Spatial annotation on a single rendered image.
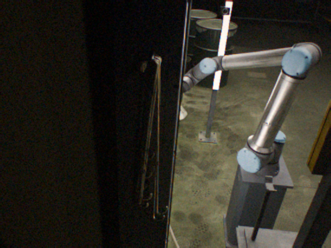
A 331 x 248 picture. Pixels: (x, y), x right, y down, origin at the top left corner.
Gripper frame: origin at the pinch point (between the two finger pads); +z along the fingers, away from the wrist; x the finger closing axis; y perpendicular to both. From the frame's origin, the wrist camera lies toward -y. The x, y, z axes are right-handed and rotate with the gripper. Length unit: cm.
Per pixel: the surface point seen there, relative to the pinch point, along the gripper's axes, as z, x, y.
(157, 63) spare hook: 60, 19, -75
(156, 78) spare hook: 59, 16, -71
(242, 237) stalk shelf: 40, -60, -31
